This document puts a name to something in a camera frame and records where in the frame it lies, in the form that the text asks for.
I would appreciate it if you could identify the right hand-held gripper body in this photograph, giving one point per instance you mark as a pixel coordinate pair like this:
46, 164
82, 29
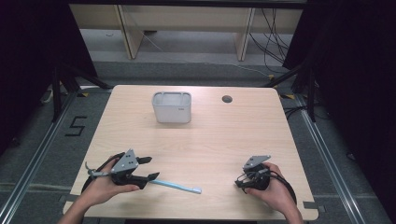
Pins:
257, 174

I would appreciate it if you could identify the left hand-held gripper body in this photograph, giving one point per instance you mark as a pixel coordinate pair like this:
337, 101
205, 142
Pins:
126, 162

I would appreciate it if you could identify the light blue toothbrush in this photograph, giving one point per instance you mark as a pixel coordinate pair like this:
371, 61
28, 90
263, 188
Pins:
179, 186

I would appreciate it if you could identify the white plastic container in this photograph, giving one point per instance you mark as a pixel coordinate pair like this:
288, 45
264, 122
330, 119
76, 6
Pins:
172, 107

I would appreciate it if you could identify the person's right hand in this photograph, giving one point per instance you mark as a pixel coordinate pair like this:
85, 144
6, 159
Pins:
275, 194

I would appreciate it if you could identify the person's left hand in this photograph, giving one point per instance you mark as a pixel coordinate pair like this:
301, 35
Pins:
104, 186

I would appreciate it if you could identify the black metal stand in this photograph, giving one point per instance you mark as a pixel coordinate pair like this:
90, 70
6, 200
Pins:
306, 84
62, 84

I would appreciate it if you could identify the dark curtain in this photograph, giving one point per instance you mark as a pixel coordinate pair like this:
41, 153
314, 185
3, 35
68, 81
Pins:
351, 77
34, 56

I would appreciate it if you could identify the metal floor rail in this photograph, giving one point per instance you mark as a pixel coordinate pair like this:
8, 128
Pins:
333, 161
34, 155

